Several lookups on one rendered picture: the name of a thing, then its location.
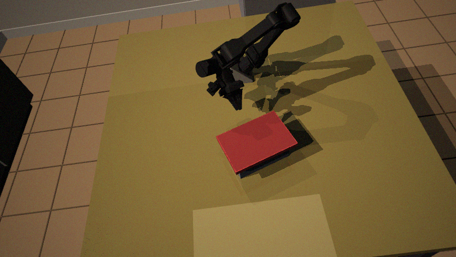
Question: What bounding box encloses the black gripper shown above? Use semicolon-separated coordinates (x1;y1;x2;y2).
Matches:
216;68;244;110

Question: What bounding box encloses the red rectangular lid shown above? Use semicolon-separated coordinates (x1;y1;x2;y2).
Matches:
216;111;298;175

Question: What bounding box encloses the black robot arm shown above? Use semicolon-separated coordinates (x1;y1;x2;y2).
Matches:
196;2;301;96

